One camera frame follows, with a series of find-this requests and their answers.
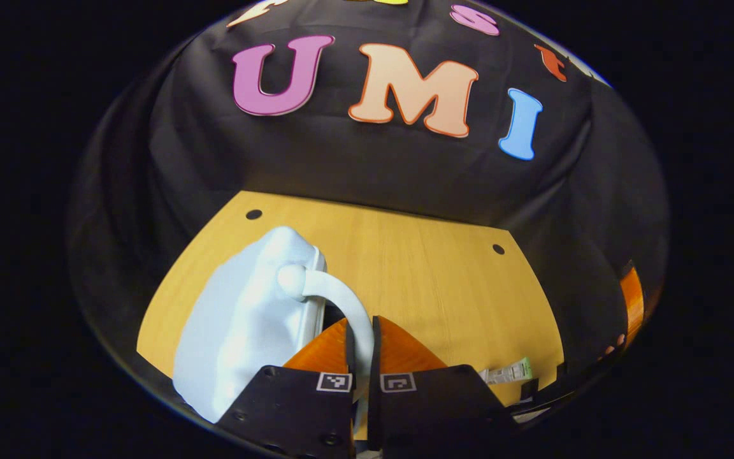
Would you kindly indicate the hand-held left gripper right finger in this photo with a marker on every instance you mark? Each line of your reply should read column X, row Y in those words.
column 375, row 357

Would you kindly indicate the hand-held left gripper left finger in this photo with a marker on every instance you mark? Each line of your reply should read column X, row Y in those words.
column 349, row 360

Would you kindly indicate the black backdrop cloth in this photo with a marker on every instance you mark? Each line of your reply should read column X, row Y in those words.
column 373, row 159

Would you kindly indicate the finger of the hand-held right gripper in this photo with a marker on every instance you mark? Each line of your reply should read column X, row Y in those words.
column 633, row 299

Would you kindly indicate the white hard-shell suitcase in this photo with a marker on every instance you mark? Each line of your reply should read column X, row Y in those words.
column 239, row 319

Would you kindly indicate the white green label cream tube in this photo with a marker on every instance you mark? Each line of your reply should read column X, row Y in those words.
column 507, row 371

